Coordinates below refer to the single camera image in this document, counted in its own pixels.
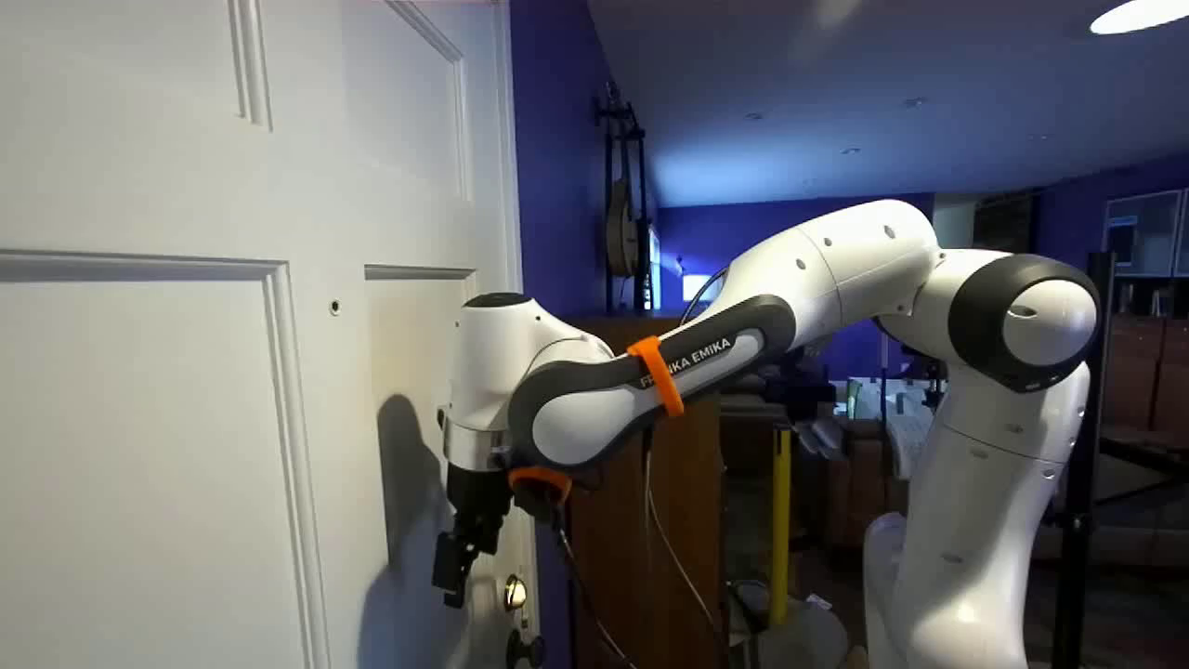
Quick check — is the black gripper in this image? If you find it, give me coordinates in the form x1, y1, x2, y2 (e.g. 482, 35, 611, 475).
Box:
430, 470, 509, 611

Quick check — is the black tripod stand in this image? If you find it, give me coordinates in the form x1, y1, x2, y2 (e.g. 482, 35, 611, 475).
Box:
1052, 254, 1184, 669

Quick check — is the orange cable strap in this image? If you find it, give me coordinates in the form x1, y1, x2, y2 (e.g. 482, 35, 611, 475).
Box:
625, 331, 688, 421

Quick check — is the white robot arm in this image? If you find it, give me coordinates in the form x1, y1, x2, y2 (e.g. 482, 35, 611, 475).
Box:
430, 197, 1099, 669

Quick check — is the brass door knob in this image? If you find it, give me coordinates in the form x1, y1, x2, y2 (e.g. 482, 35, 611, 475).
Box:
499, 577, 532, 613

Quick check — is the yellow pole stand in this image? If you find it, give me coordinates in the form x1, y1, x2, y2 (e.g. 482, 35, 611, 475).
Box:
755, 429, 847, 669

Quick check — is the black wall hanging rack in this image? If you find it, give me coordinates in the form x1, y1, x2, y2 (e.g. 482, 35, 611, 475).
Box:
595, 87, 651, 312

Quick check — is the ceiling light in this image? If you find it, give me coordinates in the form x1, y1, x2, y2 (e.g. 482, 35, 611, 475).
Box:
1088, 0, 1189, 36

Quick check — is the white panel door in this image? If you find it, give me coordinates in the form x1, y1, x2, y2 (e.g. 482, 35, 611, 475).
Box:
0, 0, 534, 669

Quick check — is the brown wooden shelf cabinet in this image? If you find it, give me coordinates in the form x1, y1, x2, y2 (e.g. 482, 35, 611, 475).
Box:
565, 307, 729, 669

